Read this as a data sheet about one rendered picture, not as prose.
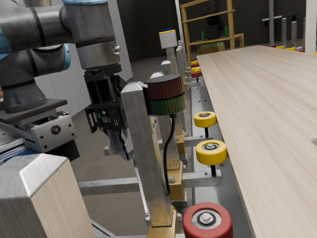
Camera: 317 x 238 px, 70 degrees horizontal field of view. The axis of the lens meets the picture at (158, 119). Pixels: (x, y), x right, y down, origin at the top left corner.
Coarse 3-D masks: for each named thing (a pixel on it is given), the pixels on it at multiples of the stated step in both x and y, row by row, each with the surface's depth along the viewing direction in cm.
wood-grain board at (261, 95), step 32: (224, 64) 191; (256, 64) 164; (288, 64) 144; (224, 96) 103; (256, 96) 95; (288, 96) 87; (224, 128) 71; (256, 128) 66; (288, 128) 63; (256, 160) 51; (288, 160) 49; (256, 192) 42; (288, 192) 40; (256, 224) 35; (288, 224) 34
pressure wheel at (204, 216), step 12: (204, 204) 40; (216, 204) 40; (192, 216) 39; (204, 216) 37; (216, 216) 38; (228, 216) 37; (192, 228) 36; (204, 228) 36; (216, 228) 35; (228, 228) 35
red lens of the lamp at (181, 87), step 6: (180, 78) 33; (144, 84) 34; (150, 84) 32; (156, 84) 32; (162, 84) 32; (168, 84) 32; (174, 84) 32; (180, 84) 33; (150, 90) 33; (156, 90) 32; (162, 90) 32; (168, 90) 32; (174, 90) 32; (180, 90) 33; (150, 96) 33; (156, 96) 33; (162, 96) 32; (168, 96) 32
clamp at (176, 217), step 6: (174, 210) 46; (174, 216) 44; (180, 216) 46; (150, 222) 44; (174, 222) 43; (150, 228) 42; (156, 228) 42; (162, 228) 42; (168, 228) 42; (174, 228) 41; (150, 234) 41; (156, 234) 41; (162, 234) 40; (168, 234) 40; (174, 234) 40
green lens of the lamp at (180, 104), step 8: (184, 96) 34; (152, 104) 34; (160, 104) 33; (168, 104) 33; (176, 104) 33; (184, 104) 34; (152, 112) 34; (160, 112) 33; (168, 112) 33; (176, 112) 33
